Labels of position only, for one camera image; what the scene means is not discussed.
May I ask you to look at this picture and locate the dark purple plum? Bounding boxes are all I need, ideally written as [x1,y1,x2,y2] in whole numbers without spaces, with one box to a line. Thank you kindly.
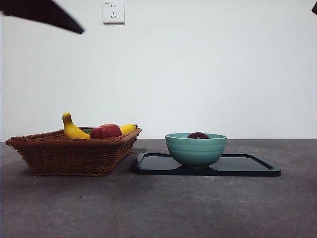
[186,131,211,139]

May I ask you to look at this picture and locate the teal ribbed bowl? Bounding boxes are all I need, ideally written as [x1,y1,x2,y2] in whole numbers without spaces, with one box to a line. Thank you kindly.
[165,132,227,169]

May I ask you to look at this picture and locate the yellow banana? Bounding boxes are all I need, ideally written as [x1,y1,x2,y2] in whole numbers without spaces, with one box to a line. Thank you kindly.
[61,112,138,140]

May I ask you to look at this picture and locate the red yellow apple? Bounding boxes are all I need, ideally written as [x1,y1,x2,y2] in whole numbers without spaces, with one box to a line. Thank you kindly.
[89,123,123,139]

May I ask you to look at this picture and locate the brown wicker basket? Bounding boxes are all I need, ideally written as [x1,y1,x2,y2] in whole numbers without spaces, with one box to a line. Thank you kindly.
[5,127,142,177]

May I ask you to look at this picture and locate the black rectangular tray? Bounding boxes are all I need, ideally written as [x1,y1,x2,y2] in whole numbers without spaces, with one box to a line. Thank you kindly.
[131,152,282,177]

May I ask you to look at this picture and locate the white wall socket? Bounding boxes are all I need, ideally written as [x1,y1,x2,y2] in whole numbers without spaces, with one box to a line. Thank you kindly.
[103,0,125,25]

